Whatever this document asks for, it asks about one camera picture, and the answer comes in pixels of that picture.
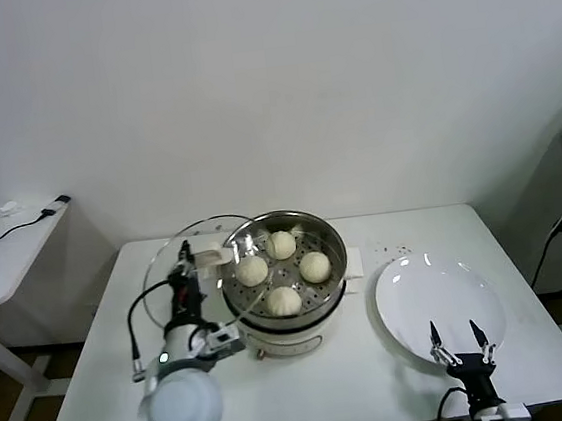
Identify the white side desk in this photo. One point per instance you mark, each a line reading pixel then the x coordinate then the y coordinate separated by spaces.
pixel 19 258

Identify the white round plate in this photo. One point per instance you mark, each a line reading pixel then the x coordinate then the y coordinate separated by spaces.
pixel 436 300

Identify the crumpled white tissue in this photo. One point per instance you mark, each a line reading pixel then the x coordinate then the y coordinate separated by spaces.
pixel 9 207

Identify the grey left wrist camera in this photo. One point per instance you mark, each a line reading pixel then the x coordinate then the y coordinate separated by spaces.
pixel 222 338

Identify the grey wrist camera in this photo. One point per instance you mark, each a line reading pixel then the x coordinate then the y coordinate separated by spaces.
pixel 504 416
pixel 222 338

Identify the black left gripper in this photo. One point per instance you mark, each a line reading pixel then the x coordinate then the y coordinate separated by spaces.
pixel 185 306

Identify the white electric cooker base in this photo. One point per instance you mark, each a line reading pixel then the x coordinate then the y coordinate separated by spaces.
pixel 285 343

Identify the white steamed baozi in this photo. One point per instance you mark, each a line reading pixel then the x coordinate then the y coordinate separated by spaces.
pixel 280 244
pixel 314 266
pixel 284 300
pixel 252 271

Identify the stainless steel steamer basket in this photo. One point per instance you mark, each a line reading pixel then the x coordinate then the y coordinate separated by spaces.
pixel 330 245

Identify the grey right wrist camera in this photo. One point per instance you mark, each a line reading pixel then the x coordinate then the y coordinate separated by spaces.
pixel 504 416

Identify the glass pot lid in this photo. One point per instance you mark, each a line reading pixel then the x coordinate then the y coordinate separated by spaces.
pixel 213 259

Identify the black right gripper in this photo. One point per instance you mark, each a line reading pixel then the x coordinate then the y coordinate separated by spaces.
pixel 474 373

